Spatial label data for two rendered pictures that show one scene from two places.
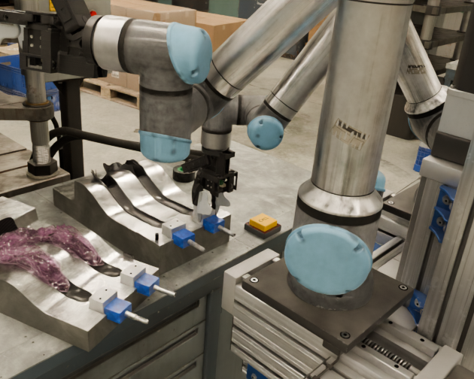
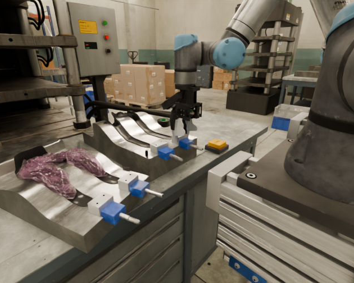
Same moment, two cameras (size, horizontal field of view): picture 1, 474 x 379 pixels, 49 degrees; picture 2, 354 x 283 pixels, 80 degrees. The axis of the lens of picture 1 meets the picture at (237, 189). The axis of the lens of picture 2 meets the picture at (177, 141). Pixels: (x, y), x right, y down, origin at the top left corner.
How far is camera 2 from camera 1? 62 cm
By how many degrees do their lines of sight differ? 3
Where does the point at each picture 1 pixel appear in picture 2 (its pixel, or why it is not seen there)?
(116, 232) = (119, 154)
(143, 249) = (137, 163)
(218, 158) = (188, 91)
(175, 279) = (162, 183)
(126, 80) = (136, 99)
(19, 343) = (26, 247)
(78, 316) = (77, 221)
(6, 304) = (22, 212)
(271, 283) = (273, 178)
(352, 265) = not seen: outside the picture
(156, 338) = (151, 226)
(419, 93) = not seen: hidden behind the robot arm
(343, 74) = not seen: outside the picture
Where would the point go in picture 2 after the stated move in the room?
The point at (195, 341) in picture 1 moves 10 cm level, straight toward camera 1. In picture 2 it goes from (178, 224) to (179, 243)
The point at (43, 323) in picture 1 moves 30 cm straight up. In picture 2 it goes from (49, 228) to (10, 105)
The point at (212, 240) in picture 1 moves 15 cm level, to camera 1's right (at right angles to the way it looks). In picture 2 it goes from (186, 155) to (223, 156)
